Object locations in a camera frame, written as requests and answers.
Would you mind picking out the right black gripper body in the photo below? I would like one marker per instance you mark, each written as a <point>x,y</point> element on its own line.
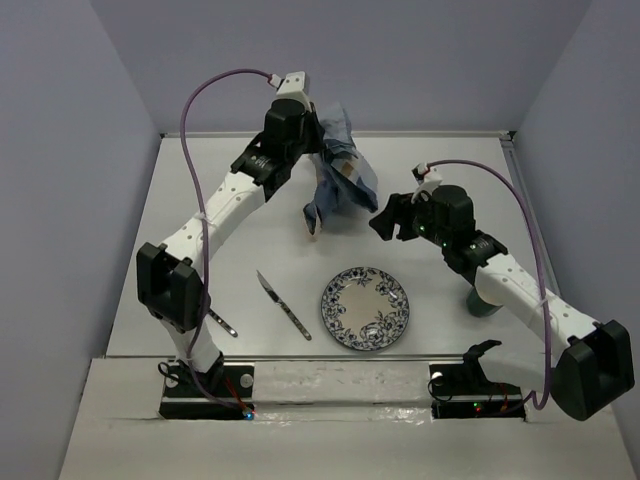
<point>419,221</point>

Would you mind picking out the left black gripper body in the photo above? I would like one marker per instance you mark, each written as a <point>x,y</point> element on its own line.
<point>310,141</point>

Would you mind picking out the blue beige checked cloth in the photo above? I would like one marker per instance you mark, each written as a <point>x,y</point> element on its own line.
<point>344,177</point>

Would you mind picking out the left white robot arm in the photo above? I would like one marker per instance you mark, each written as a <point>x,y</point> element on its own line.
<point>173,276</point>

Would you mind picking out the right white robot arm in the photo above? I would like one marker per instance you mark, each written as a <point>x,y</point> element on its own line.
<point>586,364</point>

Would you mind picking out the blue floral ceramic plate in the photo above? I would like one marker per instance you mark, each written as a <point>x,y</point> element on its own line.
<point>365,309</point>

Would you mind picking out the dark green mug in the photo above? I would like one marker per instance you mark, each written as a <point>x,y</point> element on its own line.
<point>477,307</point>

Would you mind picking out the steel table knife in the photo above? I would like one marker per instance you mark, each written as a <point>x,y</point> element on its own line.
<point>283,306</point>

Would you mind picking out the steel fork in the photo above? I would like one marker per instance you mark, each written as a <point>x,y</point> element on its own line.
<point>222,323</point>

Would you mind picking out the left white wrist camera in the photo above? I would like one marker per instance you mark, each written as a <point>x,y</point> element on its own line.
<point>292,86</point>

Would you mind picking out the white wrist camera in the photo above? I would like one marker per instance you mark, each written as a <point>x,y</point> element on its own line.
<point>292,86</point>
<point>428,180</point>

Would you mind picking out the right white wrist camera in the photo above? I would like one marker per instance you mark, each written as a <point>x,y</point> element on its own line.
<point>428,180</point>

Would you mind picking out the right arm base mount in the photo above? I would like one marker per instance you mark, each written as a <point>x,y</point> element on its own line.
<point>462,391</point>

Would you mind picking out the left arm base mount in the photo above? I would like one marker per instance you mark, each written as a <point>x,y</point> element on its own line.
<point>230,400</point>

